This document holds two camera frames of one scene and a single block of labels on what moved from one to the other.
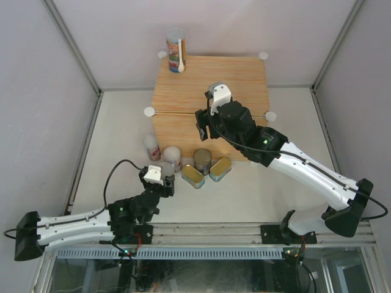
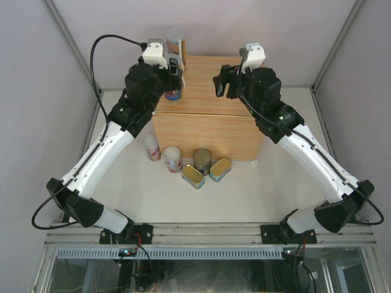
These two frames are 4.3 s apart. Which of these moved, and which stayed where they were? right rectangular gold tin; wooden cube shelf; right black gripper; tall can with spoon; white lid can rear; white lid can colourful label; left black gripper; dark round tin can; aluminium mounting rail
Moved: white lid can colourful label; left black gripper; right black gripper
Stayed: white lid can rear; right rectangular gold tin; tall can with spoon; wooden cube shelf; dark round tin can; aluminium mounting rail
